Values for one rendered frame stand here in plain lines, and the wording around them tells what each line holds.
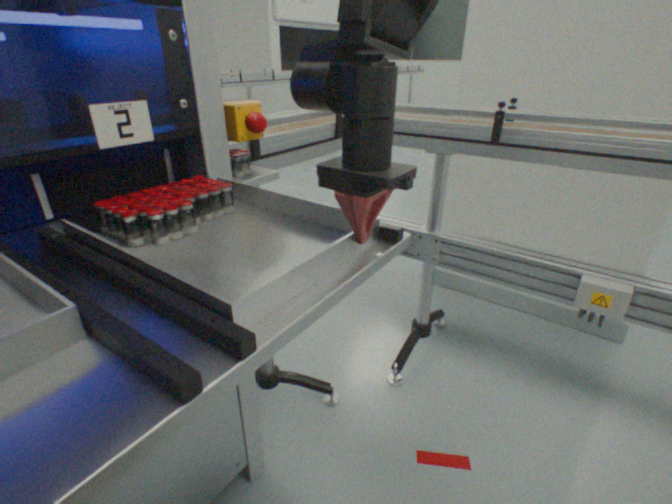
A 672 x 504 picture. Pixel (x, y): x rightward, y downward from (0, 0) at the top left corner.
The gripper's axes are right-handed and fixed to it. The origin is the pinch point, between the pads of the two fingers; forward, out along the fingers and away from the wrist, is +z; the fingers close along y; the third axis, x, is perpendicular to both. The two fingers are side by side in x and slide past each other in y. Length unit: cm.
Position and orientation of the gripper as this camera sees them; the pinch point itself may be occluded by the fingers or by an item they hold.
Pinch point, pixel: (362, 236)
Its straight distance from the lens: 49.2
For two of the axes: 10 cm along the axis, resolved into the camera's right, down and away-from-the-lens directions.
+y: -8.1, -2.6, 5.2
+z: 0.0, 9.0, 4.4
